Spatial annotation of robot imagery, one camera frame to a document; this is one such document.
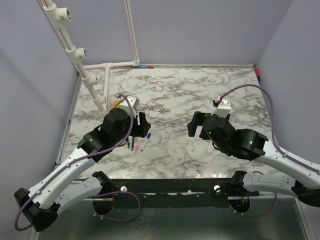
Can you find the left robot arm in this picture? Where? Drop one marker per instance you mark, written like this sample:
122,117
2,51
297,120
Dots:
45,201

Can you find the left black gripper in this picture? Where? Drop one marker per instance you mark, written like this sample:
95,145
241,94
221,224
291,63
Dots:
141,130

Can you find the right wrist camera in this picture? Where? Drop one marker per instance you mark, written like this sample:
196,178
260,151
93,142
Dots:
222,107

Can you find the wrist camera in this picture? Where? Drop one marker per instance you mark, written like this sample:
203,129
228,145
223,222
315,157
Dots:
222,107
133,102

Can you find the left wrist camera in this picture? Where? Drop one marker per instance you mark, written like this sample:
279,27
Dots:
133,102

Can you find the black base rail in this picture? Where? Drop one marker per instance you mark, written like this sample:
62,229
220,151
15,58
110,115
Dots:
183,192

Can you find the white pvc pipe frame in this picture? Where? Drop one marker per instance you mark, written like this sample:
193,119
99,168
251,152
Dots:
96,34

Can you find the dark blue pen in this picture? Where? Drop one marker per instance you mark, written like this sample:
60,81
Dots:
132,143

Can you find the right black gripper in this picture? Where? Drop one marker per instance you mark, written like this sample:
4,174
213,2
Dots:
197,120

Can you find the red pen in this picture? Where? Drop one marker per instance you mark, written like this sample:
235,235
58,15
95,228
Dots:
138,146

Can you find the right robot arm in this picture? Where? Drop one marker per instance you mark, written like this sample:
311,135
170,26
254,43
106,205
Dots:
298,177

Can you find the red clamp at corner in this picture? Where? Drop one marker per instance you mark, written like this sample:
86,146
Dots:
257,72

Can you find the grey pen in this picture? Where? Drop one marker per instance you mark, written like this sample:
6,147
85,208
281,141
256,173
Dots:
145,142

